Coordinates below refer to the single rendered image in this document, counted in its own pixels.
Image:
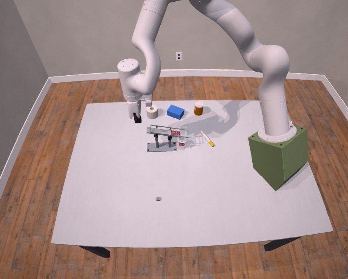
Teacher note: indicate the blue box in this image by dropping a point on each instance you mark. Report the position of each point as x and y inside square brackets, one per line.
[175, 112]

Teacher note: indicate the clear glass vial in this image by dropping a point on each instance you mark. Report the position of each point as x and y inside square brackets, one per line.
[181, 146]

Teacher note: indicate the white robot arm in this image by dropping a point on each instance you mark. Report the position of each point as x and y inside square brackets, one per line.
[271, 60]

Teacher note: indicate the amber pill bottle with white cap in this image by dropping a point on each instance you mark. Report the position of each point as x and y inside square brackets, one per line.
[198, 108]

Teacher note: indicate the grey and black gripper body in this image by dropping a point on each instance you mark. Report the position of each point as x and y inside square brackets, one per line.
[134, 107]

